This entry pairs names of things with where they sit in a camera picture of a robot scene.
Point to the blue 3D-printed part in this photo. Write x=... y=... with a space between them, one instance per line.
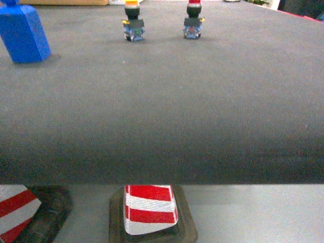
x=22 y=33

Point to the black conveyor belt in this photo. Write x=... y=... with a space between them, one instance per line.
x=241 y=105

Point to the red white striped post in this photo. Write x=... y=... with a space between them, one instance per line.
x=150 y=213
x=33 y=213

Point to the yellow push button switch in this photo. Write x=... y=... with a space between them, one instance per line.
x=134 y=27

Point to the red push button switch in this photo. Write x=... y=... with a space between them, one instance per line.
x=193 y=23

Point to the red white striped post left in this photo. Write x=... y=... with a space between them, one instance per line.
x=33 y=213

